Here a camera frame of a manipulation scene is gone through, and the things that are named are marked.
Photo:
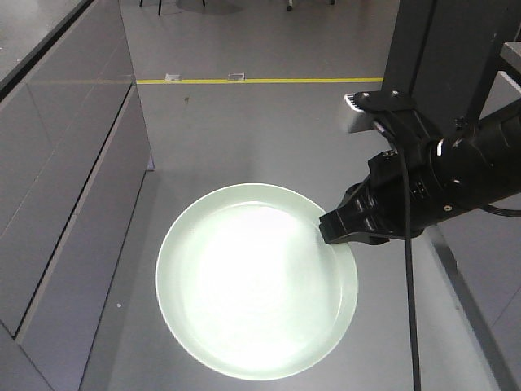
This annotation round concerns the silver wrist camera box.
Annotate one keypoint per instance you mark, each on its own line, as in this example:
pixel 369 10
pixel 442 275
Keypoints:
pixel 357 111

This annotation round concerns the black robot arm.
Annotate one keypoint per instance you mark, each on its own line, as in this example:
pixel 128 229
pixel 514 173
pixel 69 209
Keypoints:
pixel 475 166

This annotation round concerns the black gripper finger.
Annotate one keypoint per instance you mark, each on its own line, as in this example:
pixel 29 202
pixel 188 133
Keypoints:
pixel 348 225

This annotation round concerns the white cabinet front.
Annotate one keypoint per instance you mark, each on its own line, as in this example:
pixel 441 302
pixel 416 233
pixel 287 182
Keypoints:
pixel 74 151

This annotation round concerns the black mount column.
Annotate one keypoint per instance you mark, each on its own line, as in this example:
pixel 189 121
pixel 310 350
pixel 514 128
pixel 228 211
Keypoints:
pixel 446 54

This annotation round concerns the light green round plate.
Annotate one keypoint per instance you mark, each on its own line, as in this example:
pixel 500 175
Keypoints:
pixel 248 287

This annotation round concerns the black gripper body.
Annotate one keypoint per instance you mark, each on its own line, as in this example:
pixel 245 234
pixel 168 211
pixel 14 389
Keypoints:
pixel 405 199

